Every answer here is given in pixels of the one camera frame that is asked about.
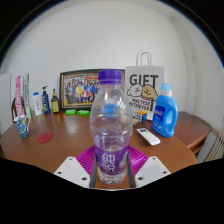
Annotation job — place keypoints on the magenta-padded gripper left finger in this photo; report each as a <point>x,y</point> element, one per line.
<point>73,170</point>

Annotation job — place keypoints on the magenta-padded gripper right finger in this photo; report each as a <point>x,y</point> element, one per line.
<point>151,170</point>

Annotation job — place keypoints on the clear purple-label water bottle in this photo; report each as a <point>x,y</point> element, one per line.
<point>111,133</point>

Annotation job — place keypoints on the white remote control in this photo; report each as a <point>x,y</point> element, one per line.
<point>148,136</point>

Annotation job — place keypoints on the flat round red coaster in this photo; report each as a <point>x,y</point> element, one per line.
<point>45,137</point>

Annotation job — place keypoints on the colourful puzzle cube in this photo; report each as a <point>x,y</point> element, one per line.
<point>141,116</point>

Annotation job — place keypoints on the blue detergent bottle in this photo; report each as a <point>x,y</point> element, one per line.
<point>165,116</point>

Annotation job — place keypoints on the dark yellow-label pump bottle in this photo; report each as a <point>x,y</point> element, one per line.
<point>55,105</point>

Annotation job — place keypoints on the white radiator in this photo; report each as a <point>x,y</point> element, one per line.
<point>216,146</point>

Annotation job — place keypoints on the dark blue pump bottle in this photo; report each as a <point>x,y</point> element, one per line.
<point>45,102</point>

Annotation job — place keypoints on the white bottle with blue cap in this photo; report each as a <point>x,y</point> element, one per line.
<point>37,105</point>

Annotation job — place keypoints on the framed group photo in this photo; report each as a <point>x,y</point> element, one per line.
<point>78,89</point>

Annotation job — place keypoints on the white printed paper bag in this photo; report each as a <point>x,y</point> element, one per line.
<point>146,86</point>

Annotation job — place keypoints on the white refrigerator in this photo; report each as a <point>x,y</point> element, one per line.
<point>5,100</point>

